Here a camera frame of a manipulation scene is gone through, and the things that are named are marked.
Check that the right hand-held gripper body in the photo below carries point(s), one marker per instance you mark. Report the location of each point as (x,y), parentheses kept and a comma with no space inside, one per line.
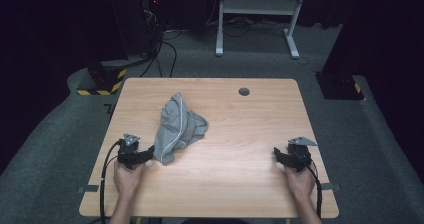
(300,152)

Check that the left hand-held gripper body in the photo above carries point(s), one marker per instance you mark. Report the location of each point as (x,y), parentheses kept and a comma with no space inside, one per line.
(127,152)

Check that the grey shorts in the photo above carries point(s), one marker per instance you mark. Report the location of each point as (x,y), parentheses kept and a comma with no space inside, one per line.
(176,127)

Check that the person's left hand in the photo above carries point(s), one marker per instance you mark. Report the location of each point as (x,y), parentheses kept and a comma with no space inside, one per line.
(127,180)

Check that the person's right hand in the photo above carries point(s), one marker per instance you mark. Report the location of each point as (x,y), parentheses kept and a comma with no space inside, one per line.
(300,182)

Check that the grey tape strip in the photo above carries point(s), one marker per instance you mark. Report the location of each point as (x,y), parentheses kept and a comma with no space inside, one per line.
(88,188)
(330,186)

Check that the black yellow striped stand base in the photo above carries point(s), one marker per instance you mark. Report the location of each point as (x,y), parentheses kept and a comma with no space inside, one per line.
(103,80)

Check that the black computer tower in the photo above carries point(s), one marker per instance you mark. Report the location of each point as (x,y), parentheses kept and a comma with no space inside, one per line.
(133,17)

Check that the white metal stand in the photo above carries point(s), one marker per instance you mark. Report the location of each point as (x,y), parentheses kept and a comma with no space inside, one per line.
(256,6)

